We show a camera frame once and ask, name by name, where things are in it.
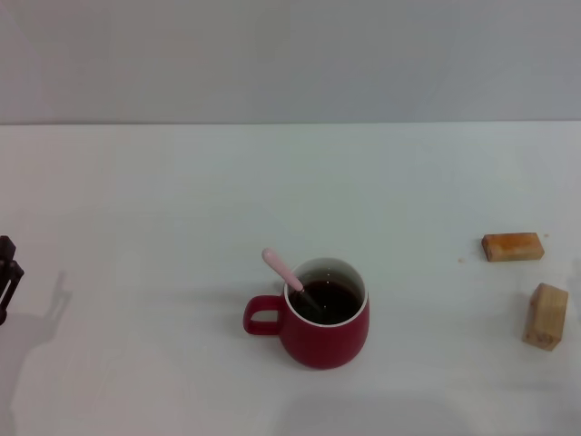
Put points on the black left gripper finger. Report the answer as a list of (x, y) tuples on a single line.
[(9, 281)]

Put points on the red ceramic cup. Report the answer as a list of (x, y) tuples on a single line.
[(327, 347)]

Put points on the pale wooden block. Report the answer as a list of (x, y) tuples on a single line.
[(544, 318)]

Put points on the dark brown coffee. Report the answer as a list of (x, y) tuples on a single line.
[(336, 302)]

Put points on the orange stained wooden block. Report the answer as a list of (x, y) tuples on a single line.
[(508, 247)]

